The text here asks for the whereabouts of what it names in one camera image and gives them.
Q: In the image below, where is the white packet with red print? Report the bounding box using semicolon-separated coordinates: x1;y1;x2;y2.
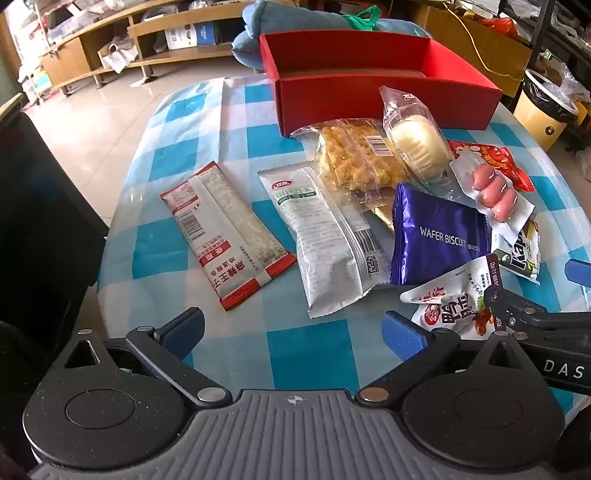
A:
399;253;502;340

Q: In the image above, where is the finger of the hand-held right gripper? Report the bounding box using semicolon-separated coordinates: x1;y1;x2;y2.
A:
564;258;591;288
481;285;591;332

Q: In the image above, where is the blue and white carton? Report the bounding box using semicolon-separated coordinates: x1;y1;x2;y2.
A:
165;21;218;51

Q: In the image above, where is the purple wafer biscuit packet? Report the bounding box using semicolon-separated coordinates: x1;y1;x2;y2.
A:
390;182;492;287

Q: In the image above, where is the green bag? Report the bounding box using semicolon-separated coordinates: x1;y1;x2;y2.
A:
342;6;384;31

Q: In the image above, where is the white and green snack packet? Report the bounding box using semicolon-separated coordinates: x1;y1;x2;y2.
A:
257;165;393;320

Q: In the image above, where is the black metal rack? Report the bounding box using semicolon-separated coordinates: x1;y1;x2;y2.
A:
503;0;591;153

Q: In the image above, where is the clear packet with steamed cake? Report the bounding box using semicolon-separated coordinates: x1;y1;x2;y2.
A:
379;85;462;204

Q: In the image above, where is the red candy packet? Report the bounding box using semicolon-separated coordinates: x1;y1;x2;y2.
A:
448;140;535;192

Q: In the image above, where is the blue cushion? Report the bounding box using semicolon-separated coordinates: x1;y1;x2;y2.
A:
231;0;432;75

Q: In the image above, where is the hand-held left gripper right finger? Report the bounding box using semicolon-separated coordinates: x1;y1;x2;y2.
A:
355;310;544;408

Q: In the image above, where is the wooden shelf unit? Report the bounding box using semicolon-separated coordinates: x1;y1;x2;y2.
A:
39;0;259;95

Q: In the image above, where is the clear sausage packet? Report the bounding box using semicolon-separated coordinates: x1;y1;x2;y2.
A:
450;152;535;232

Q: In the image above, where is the clear packet of yellow crisps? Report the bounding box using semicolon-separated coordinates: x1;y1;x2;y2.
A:
291;119;416;217

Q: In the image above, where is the blue and white checkered tablecloth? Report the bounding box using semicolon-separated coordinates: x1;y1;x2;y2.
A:
95;76;591;416

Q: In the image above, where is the yellow trash bin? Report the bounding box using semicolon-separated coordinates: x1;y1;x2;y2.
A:
512;69;580;151

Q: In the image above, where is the white paper bag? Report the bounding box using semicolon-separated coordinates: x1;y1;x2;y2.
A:
99;41;139;75

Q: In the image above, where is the gold snack packet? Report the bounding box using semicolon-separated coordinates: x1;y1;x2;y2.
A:
365;203;398;236

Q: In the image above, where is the red plastic bag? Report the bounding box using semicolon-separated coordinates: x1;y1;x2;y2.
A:
480;16;520;40

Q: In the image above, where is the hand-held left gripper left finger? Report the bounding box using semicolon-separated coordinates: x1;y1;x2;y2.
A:
58;307;233;408

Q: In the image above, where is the small white green-black packet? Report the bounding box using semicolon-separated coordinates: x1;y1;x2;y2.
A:
492;219;541;283

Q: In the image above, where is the wooden cabinet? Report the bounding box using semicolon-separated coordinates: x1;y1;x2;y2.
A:
422;4;534;97

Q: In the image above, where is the red and white snack packet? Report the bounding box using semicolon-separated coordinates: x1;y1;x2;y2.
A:
160;161;297;312

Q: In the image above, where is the red cardboard box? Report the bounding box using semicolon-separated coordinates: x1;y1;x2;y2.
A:
259;32;503;138

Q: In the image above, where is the black furniture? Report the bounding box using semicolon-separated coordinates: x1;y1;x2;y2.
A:
0;92;109;370

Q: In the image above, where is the yellow cable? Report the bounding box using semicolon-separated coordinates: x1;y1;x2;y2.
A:
443;0;527;79

